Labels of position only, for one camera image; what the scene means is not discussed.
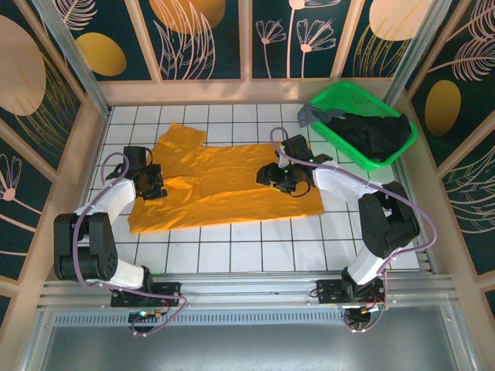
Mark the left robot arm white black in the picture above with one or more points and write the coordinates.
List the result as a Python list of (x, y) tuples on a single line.
[(116, 197)]

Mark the grey t-shirt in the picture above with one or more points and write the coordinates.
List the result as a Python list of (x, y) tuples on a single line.
[(309, 116)]

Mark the aluminium corner post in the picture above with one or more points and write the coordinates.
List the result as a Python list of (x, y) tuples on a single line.
[(73, 58), (421, 54)]

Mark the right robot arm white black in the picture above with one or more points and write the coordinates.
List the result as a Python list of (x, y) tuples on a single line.
[(340, 181)]

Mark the black t-shirt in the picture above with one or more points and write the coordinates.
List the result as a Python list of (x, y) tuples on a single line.
[(375, 133)]

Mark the green plastic basket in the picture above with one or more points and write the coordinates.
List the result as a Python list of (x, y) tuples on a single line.
[(348, 98)]

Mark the small circuit board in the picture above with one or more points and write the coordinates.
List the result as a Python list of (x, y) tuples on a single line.
[(145, 314)]

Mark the orange t-shirt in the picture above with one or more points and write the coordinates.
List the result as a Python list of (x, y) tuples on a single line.
[(232, 185)]

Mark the perforated metal grille strip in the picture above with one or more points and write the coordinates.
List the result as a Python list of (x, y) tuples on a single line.
[(251, 317)]

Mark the aluminium mounting rail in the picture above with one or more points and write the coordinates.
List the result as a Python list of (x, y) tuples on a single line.
[(247, 288)]

